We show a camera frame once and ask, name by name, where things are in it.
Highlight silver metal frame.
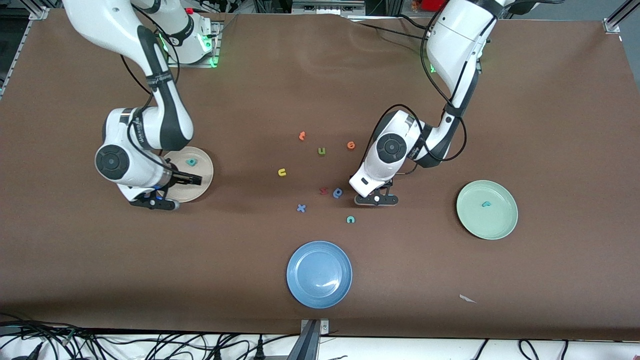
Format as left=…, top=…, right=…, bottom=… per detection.
left=291, top=0, right=367, bottom=16

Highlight blue plate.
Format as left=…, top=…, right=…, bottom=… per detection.
left=286, top=240, right=353, bottom=309

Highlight light green plate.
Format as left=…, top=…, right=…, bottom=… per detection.
left=456, top=179, right=519, bottom=241

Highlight silver metal bracket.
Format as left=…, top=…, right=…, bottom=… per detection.
left=300, top=319, right=330, bottom=335

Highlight beige brown plate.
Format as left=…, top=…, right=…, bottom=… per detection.
left=162, top=146, right=215, bottom=203

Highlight dark metal beam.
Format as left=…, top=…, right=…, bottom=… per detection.
left=286, top=320, right=321, bottom=360

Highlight brown table cover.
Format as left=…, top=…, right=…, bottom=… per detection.
left=0, top=9, right=640, bottom=341

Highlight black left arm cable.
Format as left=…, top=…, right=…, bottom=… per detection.
left=367, top=0, right=468, bottom=176

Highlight black base cable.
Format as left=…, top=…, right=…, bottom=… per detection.
left=347, top=14, right=436, bottom=41

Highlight aluminium profile rail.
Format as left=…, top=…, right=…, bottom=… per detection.
left=602, top=0, right=640, bottom=35

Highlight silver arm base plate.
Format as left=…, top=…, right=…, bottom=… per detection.
left=166, top=20, right=221, bottom=69

